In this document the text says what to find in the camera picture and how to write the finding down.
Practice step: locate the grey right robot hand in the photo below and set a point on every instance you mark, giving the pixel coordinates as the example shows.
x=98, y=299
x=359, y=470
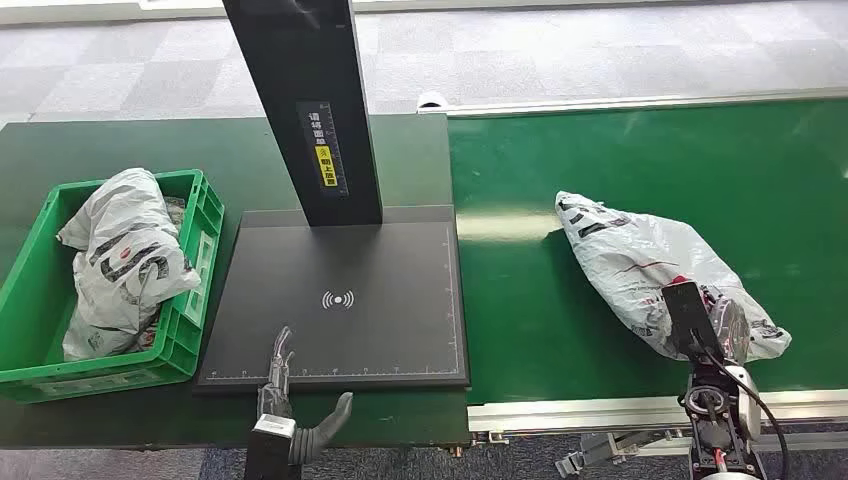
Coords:
x=734, y=328

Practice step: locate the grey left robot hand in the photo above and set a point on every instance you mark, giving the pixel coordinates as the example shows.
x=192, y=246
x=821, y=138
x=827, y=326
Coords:
x=281, y=371

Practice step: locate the white plastic mailer package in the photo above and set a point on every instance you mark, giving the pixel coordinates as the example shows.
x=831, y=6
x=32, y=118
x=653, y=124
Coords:
x=636, y=265

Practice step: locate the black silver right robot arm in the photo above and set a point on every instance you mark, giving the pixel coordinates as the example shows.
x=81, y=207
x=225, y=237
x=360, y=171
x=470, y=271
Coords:
x=719, y=424

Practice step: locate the green conveyor belt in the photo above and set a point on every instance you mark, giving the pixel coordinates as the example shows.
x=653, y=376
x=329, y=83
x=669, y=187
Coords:
x=696, y=172

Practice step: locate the small white package bag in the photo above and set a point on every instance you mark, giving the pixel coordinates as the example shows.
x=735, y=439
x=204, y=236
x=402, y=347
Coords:
x=99, y=341

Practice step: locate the white printed package bag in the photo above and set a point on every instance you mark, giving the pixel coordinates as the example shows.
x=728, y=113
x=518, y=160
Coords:
x=126, y=252

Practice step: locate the white conveyor roller end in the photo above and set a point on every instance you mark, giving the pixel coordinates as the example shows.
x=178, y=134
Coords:
x=432, y=100

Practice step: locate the black scanner base platform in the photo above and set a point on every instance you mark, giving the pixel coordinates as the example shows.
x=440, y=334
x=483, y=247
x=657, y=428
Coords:
x=371, y=265

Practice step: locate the yellow warning sticker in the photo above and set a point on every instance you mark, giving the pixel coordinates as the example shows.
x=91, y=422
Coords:
x=326, y=166

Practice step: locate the green plastic crate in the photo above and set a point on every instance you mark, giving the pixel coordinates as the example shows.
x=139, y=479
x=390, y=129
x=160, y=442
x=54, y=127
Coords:
x=26, y=331

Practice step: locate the black scanner column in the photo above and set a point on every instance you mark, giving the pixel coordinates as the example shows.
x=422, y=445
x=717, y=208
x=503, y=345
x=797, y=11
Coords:
x=305, y=66

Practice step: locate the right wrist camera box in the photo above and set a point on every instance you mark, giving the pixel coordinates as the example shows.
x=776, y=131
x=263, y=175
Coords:
x=690, y=318

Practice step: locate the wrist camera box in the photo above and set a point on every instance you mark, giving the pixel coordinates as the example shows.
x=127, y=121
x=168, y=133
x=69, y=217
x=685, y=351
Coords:
x=275, y=426
x=690, y=318

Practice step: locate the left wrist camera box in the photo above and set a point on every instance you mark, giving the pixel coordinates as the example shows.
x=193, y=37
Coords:
x=275, y=426

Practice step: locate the wide aluminium conveyor rail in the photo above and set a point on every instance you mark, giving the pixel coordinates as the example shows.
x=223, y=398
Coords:
x=596, y=412

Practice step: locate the grey metal conveyor bracket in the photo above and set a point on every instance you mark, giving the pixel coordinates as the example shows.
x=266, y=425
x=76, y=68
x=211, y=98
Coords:
x=603, y=449

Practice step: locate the thin aluminium conveyor rail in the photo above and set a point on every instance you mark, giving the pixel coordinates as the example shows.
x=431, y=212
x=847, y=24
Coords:
x=629, y=102

